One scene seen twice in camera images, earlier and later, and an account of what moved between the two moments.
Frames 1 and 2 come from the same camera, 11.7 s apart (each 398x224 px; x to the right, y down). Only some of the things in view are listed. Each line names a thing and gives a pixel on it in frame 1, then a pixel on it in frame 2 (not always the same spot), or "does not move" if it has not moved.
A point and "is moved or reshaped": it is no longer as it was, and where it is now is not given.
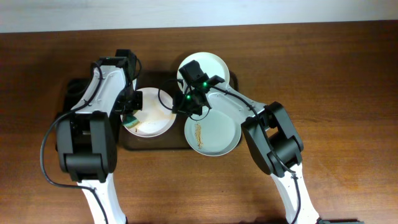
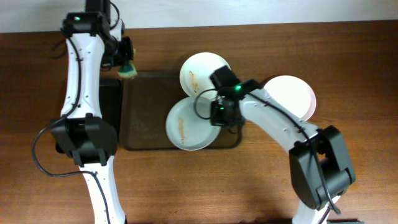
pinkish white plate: x=156 y=117 -> x=294 y=94
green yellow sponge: x=130 y=121 is moved or reshaped
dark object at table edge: x=339 y=221 does not move
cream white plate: x=209 y=63 does not move
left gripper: x=131 y=104 -> x=125 y=58
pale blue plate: x=218 y=133 is moved or reshaped
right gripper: x=185 y=106 -> x=221 y=115
